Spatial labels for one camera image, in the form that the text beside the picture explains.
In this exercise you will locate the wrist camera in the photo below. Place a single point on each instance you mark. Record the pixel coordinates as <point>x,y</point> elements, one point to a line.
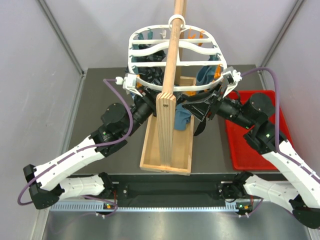
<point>128,83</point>
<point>232,77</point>

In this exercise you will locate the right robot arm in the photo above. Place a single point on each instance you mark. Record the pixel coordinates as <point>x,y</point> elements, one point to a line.
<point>260,117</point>

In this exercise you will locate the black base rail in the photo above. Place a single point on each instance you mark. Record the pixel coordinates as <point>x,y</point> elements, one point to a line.
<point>170,190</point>

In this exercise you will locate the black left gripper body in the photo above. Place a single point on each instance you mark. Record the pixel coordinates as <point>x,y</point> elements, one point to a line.
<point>149,101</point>

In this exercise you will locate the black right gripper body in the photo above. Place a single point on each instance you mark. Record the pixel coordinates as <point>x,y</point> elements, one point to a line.
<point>215,102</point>

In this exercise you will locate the red plastic tray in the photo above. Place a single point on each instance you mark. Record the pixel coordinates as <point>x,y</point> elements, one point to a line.
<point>243,156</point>

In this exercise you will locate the blue ribbed sock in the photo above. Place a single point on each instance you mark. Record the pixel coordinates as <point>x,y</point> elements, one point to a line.
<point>206,75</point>

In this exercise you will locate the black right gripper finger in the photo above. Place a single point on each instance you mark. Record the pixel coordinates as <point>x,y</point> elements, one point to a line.
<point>204,97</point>
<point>198,110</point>

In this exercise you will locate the wooden hanger stand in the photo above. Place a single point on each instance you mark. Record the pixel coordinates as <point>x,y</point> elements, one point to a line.
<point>166,150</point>

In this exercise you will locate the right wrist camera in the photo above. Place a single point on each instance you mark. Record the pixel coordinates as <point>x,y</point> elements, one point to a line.
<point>232,77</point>

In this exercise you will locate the white round clip hanger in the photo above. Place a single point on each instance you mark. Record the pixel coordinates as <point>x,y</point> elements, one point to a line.
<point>182,36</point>

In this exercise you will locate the black patterned sock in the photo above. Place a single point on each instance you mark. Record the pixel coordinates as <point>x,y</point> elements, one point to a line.
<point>150,72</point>

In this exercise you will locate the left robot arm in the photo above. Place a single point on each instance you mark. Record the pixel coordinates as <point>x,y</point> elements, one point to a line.
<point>54,181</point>

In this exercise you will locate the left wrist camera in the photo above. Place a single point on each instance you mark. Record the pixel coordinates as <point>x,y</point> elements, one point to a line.
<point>128,83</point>

